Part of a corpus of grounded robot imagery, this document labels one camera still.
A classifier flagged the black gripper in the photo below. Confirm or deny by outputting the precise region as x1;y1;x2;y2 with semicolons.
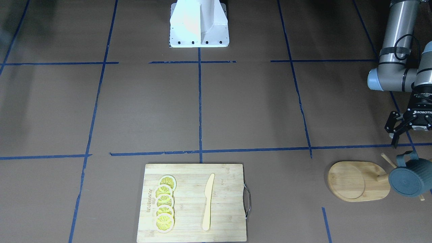
385;91;432;148

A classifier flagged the dark teal HOME mug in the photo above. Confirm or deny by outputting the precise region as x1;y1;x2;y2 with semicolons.
388;151;432;197

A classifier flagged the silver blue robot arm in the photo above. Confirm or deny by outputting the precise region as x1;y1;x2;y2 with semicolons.
367;0;432;147

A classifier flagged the bamboo cutting board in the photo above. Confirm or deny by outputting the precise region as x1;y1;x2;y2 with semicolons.
136;164;247;243

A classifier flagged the yellow plastic knife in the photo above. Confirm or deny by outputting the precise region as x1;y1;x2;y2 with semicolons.
201;173;215;231

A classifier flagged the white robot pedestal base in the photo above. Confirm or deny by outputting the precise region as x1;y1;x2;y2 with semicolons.
169;0;230;48

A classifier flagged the wooden cup storage rack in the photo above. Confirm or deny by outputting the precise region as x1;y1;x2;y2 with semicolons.
328;153;426;203

